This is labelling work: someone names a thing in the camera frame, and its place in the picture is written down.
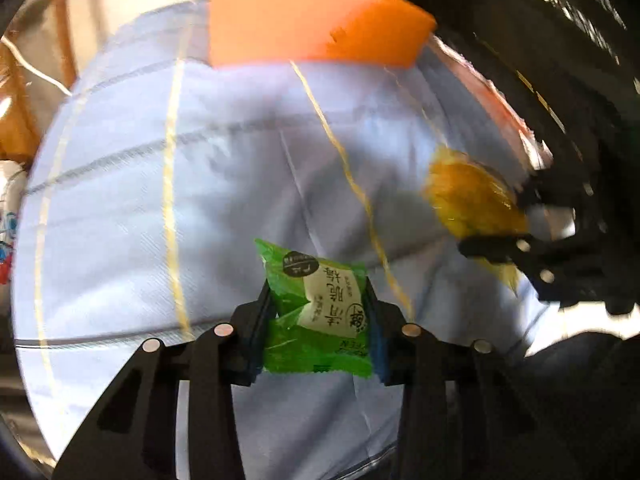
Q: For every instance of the orange cardboard box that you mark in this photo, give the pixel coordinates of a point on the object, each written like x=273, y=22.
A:
x=300, y=20

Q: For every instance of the green snack packet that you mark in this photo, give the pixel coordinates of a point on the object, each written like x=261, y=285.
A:
x=300, y=280

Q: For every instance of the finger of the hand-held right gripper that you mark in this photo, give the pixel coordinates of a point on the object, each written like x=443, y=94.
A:
x=500, y=249
x=545, y=191

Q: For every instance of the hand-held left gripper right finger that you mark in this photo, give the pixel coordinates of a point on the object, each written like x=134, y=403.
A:
x=376, y=340

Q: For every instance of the orange red flat packet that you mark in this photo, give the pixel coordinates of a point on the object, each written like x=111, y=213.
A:
x=495, y=100

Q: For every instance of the white plastic bag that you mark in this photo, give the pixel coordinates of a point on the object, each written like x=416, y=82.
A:
x=10, y=210

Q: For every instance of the yellow pastry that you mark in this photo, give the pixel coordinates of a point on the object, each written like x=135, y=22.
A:
x=465, y=195

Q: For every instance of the blue striped tablecloth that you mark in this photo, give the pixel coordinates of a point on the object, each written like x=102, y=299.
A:
x=150, y=185

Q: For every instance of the carved wooden chair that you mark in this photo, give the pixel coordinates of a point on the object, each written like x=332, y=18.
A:
x=15, y=125

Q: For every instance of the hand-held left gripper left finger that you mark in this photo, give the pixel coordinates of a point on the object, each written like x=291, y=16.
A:
x=260, y=332

